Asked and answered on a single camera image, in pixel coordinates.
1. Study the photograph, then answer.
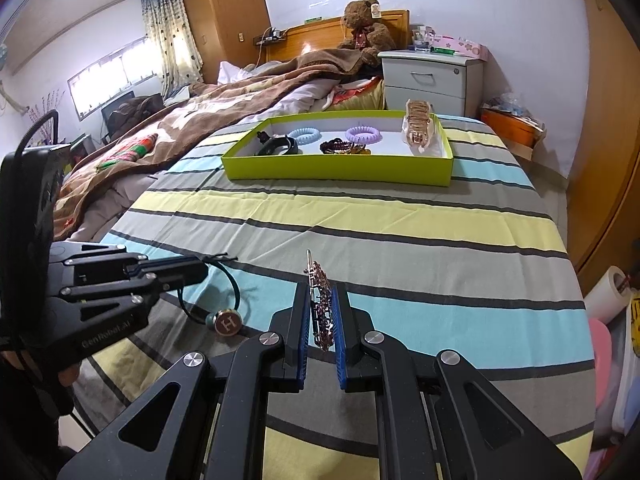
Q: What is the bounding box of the red green pillow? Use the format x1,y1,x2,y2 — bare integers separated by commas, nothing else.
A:
96,133,157,172

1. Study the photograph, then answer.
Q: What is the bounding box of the blue spiral hair tie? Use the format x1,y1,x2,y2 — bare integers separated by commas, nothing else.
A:
286,126,324,146

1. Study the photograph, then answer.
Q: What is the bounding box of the pink floral box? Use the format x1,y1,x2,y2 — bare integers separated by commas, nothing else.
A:
432,35,488,61

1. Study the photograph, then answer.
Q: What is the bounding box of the white bedside drawer cabinet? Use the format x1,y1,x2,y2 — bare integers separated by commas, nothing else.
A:
378,50,485,118

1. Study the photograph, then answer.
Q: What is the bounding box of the orange storage box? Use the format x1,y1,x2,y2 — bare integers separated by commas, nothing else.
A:
480,98,547,162

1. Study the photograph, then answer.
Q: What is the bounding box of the pink round stool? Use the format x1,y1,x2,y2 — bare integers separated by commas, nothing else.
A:
589,318,612,408

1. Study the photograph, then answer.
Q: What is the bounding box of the brown teddy bear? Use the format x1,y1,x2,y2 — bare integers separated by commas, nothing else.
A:
337,0,396,66

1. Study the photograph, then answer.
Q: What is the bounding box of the pink rhinestone hair clip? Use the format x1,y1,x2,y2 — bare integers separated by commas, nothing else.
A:
306,250,334,351

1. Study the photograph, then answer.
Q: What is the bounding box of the brown fleece blanket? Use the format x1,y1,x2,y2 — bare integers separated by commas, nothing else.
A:
53,49,363,240

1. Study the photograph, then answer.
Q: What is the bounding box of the black elastic with H charm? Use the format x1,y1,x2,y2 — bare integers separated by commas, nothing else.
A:
177,252,243,338

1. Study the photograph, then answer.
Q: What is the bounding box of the tall wooden wardrobe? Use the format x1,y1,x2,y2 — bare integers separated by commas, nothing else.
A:
183,0,271,84

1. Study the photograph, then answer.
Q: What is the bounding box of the white paper roll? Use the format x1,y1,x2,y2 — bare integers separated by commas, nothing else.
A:
585,266,632,324

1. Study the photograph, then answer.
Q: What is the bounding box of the dotted window curtain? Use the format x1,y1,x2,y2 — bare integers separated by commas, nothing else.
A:
141,0,203,98

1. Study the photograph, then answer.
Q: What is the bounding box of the purple spiral hair tie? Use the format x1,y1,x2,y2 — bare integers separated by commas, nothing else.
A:
344,123,384,146

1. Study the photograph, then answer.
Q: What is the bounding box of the large rose gold hair claw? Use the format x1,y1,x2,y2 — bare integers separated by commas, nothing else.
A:
401,100,435,153

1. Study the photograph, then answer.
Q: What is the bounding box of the black chair by window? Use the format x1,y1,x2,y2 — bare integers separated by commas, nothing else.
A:
101,91,165,144

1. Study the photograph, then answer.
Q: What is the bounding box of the black wristband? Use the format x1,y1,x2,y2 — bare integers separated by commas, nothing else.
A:
256,136,298,156

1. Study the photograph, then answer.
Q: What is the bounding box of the wooden headboard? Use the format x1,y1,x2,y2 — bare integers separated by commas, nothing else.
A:
262,10,411,62

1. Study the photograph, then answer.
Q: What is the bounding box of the lime green tray box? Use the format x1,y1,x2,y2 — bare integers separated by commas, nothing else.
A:
221,110,454,186

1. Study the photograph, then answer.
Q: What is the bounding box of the person's left hand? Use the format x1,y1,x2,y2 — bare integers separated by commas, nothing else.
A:
0,349,84,388

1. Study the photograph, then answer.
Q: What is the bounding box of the dark red bead bracelet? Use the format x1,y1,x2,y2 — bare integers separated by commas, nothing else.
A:
318,136,373,156

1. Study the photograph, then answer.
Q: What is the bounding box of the wooden closet door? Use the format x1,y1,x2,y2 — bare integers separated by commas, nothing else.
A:
566,0,639,294

